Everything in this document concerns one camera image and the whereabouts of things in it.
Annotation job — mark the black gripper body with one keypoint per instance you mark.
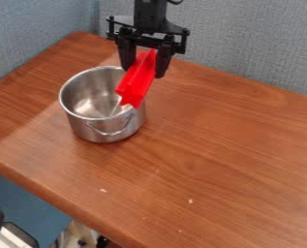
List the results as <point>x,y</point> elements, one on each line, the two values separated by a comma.
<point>147,28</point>

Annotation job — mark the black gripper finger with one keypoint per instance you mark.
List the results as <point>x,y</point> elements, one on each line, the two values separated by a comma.
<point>162,59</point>
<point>126,55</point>

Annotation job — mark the red cross-shaped block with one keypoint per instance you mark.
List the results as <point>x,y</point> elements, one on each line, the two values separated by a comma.
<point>137,81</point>

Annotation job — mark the metal pot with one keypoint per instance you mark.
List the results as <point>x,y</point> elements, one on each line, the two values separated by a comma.
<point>97,116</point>

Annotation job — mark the white striped object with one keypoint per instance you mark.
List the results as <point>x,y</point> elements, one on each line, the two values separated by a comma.
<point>14,237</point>

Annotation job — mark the wooden table leg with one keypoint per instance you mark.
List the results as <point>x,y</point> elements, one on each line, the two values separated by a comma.
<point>78,236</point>

